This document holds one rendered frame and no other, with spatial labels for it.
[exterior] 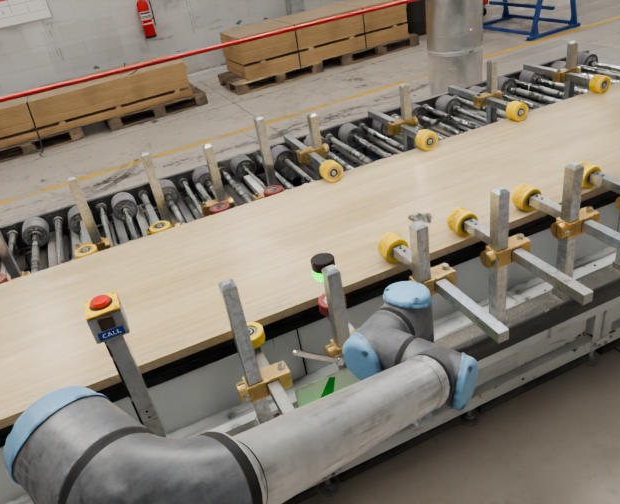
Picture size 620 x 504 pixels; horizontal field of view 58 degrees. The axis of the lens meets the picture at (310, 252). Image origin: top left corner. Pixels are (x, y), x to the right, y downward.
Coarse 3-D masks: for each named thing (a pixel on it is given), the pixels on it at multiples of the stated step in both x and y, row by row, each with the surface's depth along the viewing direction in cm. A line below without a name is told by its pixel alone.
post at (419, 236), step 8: (416, 224) 140; (424, 224) 140; (416, 232) 139; (424, 232) 140; (416, 240) 141; (424, 240) 141; (416, 248) 142; (424, 248) 142; (416, 256) 144; (424, 256) 144; (416, 264) 145; (424, 264) 145; (416, 272) 147; (424, 272) 146; (424, 280) 147; (432, 312) 154
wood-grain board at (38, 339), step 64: (512, 128) 244; (576, 128) 233; (320, 192) 219; (384, 192) 210; (448, 192) 203; (512, 192) 195; (128, 256) 199; (192, 256) 192; (256, 256) 185; (0, 320) 176; (64, 320) 171; (128, 320) 165; (192, 320) 160; (256, 320) 156; (0, 384) 149; (64, 384) 145
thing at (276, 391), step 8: (256, 352) 151; (264, 360) 148; (272, 384) 140; (280, 384) 139; (272, 392) 137; (280, 392) 137; (280, 400) 135; (288, 400) 134; (280, 408) 133; (288, 408) 132
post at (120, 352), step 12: (120, 336) 119; (108, 348) 121; (120, 348) 120; (120, 360) 121; (132, 360) 123; (120, 372) 125; (132, 372) 124; (132, 384) 125; (144, 384) 128; (132, 396) 127; (144, 396) 128; (144, 408) 129; (144, 420) 131; (156, 420) 132; (156, 432) 134
